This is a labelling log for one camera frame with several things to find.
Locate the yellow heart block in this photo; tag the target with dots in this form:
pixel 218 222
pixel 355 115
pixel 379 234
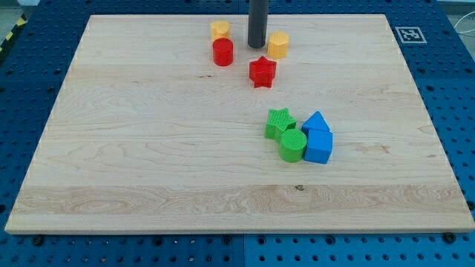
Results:
pixel 220 29

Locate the green star block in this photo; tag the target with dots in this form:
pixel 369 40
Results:
pixel 278 121

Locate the green cylinder block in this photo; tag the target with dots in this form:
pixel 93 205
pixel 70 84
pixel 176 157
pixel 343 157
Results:
pixel 292 145

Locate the red star block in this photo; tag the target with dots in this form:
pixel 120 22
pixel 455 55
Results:
pixel 262 72

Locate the light wooden board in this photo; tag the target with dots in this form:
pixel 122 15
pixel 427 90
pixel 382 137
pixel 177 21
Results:
pixel 148 136

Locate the blue triangle block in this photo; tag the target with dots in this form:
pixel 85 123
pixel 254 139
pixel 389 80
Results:
pixel 315 122

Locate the blue cube block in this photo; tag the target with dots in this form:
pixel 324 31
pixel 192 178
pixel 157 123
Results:
pixel 319 146

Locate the red cylinder block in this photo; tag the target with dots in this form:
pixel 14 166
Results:
pixel 223 50

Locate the yellow hexagon block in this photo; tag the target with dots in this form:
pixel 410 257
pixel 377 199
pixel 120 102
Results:
pixel 278 45

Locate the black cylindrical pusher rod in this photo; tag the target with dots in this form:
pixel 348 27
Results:
pixel 257 23

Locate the white fiducial marker tag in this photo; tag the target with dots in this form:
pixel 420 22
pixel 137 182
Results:
pixel 410 35

